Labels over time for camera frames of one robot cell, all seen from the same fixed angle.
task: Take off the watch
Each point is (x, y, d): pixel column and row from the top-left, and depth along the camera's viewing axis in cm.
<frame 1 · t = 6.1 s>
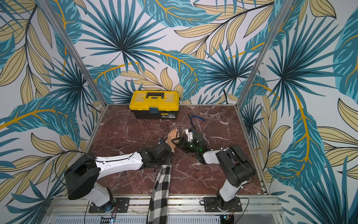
left hand: (170, 159, 84), fingers open
right hand: (173, 142, 88), fingers open
yellow black toolbox: (154, 104, 98), point 18 cm above the table
blue handled pliers: (195, 116, 115), on the table

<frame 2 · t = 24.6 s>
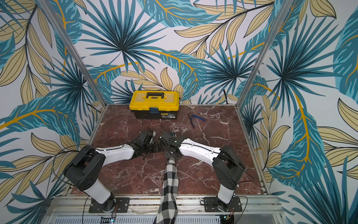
left hand: (160, 148, 92), fingers open
right hand: (169, 153, 86), fingers open
the named things where they were.

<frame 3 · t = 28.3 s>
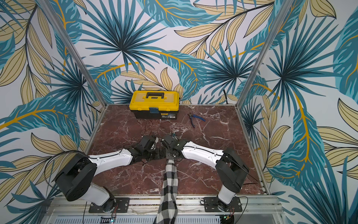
left hand: (163, 156, 87), fingers open
right hand: (170, 153, 86), fingers closed
the named things where they were.

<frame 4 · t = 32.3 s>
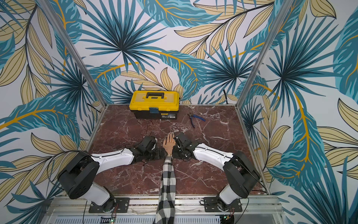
left hand: (160, 157, 88), fingers open
right hand: (172, 154, 87), fingers closed
the named things where they were.

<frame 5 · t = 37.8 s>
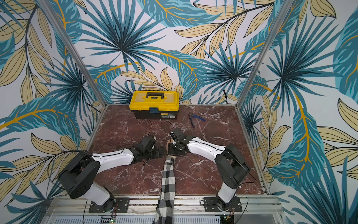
left hand: (160, 155, 89), fingers open
right hand: (168, 152, 87), fingers closed
the named things where they were.

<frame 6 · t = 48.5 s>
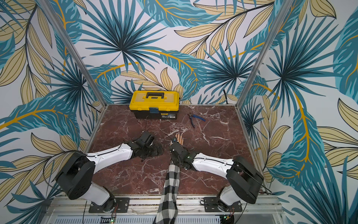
left hand: (157, 153, 88), fingers open
right hand: (176, 152, 87), fingers closed
the named things where they were.

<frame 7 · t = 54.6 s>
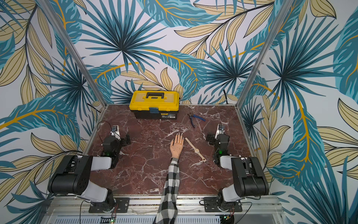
left hand: (121, 134, 93), fingers open
right hand: (217, 132, 92), fingers open
the named things where they were.

